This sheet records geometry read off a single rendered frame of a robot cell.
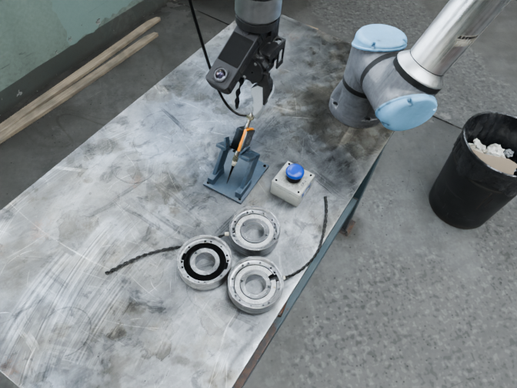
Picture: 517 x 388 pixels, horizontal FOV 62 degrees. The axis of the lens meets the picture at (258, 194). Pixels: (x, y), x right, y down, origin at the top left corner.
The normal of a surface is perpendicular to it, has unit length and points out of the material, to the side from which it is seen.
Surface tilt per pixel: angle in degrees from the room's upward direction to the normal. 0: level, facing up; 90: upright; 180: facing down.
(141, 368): 0
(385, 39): 8
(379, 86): 67
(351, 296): 0
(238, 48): 31
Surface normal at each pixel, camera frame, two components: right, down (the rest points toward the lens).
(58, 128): 0.07, -0.58
